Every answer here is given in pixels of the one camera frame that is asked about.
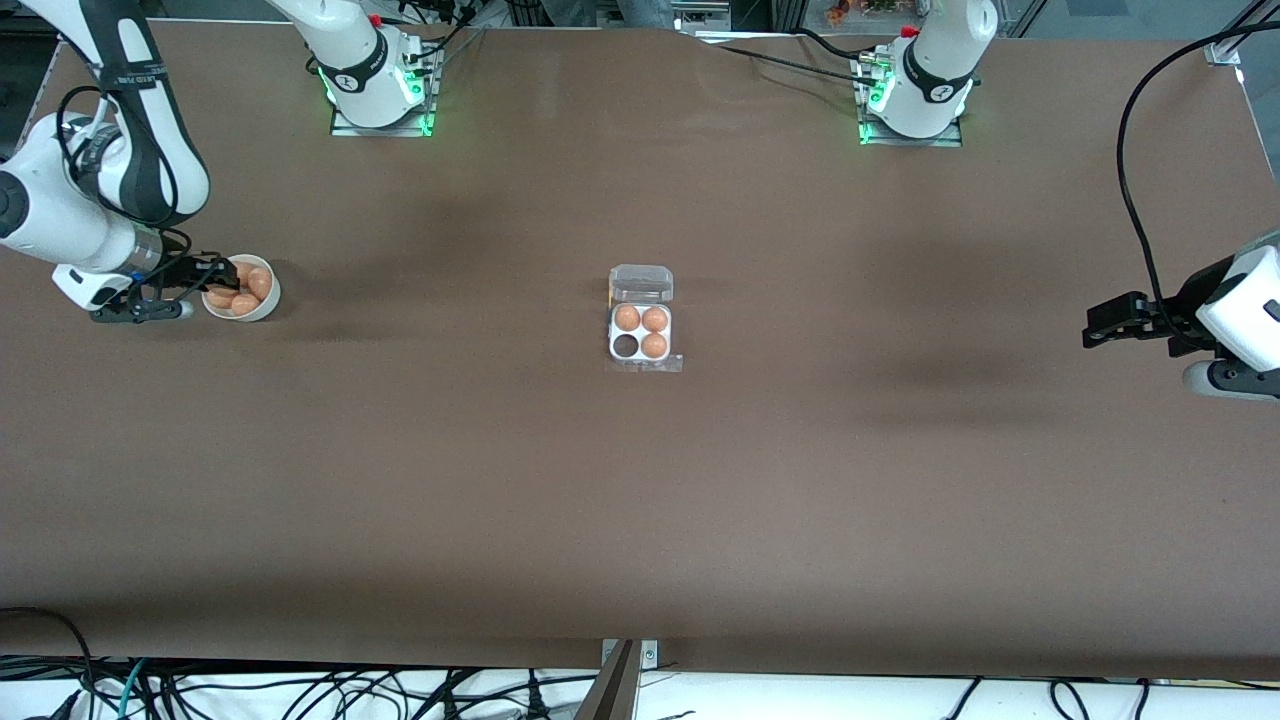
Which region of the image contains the clear plastic egg box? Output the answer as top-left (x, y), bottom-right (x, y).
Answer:
top-left (605, 264), bottom-right (686, 375)

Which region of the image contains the white round bowl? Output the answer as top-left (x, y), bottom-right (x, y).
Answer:
top-left (200, 254), bottom-right (282, 323)

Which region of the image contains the grey background equipment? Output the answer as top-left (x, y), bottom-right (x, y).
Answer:
top-left (672, 0), bottom-right (771, 31)

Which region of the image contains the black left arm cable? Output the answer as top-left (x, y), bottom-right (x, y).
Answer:
top-left (1116, 28), bottom-right (1280, 336)

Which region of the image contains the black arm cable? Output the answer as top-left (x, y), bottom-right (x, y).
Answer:
top-left (1116, 28), bottom-right (1280, 336)
top-left (55, 85), bottom-right (196, 263)

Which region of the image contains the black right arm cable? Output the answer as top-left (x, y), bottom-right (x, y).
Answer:
top-left (55, 85), bottom-right (196, 263)

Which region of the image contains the teal cable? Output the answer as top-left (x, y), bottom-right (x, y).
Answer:
top-left (118, 658), bottom-right (151, 720)

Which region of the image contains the dark camera support bar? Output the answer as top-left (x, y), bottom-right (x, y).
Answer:
top-left (575, 640), bottom-right (641, 720)

